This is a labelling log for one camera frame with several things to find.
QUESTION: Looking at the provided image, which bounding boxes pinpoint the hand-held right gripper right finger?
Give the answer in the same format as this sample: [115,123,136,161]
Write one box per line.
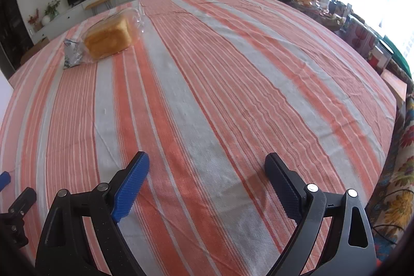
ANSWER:
[264,152,377,276]

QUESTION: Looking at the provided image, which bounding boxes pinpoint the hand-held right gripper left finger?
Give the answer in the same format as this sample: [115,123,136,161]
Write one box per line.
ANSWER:
[35,151,150,276]

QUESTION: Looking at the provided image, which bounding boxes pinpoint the bread loaf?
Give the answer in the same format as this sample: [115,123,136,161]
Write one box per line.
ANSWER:
[83,6,144,62]

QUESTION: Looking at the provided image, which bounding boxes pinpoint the floral patterned cloth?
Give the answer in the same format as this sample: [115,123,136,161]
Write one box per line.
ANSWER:
[365,95,414,244]

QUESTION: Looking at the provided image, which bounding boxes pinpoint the orange striped tablecloth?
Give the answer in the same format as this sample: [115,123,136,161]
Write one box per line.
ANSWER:
[0,0,398,276]

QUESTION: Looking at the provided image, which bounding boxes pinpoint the brown cardboard box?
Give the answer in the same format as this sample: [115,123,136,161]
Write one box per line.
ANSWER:
[20,37,50,65]

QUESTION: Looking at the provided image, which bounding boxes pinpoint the brown wooden box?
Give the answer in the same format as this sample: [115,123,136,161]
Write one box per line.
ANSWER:
[381,69,408,102]

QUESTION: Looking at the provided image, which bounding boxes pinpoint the black display cabinet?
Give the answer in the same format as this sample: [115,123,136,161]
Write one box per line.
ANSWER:
[0,0,34,70]

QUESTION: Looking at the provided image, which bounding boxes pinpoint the red flowers in vase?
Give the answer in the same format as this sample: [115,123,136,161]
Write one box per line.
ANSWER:
[27,9,43,32]

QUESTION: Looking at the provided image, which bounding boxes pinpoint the row of assorted goods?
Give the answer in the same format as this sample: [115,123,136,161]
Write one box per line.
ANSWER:
[255,0,414,76]

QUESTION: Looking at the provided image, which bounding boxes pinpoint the potted plant in white pot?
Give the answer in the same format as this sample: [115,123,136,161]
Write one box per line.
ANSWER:
[43,0,61,26]

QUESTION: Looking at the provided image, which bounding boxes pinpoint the wooden stool with black legs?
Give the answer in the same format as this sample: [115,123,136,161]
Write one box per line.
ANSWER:
[82,0,116,16]

